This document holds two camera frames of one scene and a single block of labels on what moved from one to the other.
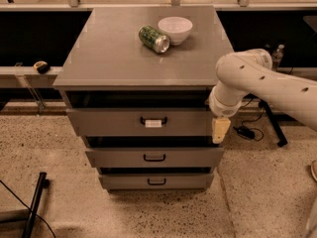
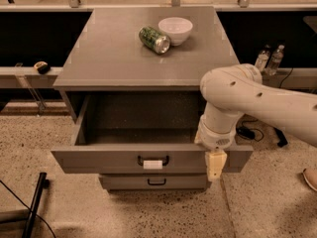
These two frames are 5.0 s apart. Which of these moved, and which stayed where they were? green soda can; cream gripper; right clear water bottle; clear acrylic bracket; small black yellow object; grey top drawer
Moved: cream gripper; grey top drawer
Stayed: right clear water bottle; clear acrylic bracket; green soda can; small black yellow object
